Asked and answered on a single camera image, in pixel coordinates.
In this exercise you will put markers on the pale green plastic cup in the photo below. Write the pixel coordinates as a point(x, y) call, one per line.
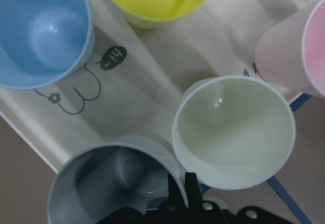
point(234, 132)

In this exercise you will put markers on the grey white plastic cup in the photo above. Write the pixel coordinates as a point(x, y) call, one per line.
point(131, 171)

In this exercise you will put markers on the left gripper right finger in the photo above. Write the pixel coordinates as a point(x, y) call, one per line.
point(192, 188)

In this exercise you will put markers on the pink plastic cup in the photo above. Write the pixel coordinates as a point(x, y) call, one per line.
point(291, 53)

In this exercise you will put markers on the blue plastic cup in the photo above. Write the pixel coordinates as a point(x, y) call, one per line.
point(43, 41)

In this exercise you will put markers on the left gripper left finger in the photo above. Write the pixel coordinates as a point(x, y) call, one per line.
point(175, 200)

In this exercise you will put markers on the cream plastic tray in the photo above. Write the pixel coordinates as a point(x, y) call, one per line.
point(135, 78)

